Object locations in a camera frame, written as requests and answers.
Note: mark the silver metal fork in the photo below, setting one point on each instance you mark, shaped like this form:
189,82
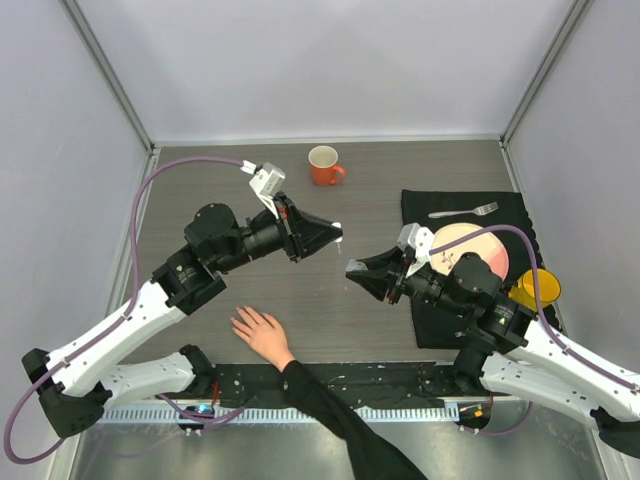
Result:
481,210

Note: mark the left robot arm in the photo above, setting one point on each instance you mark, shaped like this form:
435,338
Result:
78,383

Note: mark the pink plate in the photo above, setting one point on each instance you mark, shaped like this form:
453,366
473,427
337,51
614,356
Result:
487,246

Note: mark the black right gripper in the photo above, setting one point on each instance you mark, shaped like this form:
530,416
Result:
383,273

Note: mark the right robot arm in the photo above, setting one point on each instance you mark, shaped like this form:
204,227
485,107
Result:
509,349

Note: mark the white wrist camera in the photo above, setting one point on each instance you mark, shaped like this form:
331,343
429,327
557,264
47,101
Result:
265,182
415,241

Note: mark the orange ceramic mug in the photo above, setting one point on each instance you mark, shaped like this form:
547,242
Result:
324,168

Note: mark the black sleeved forearm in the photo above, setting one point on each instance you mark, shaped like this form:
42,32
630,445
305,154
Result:
370,455

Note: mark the yellow plastic cup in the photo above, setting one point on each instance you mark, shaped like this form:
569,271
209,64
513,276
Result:
524,293

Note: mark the black cloth mat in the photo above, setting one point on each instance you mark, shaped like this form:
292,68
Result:
435,329

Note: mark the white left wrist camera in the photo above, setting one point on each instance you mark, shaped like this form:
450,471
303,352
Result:
265,182

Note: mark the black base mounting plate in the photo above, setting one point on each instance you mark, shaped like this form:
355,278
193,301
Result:
358,383

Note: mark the person's bare hand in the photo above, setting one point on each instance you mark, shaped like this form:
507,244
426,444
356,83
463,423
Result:
264,335

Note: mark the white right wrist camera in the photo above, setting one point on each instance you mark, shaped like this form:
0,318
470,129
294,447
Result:
415,241

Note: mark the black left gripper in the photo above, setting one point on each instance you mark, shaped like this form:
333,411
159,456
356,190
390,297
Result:
302,234

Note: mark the slotted cable duct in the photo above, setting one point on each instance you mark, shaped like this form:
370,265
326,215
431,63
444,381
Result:
164,414

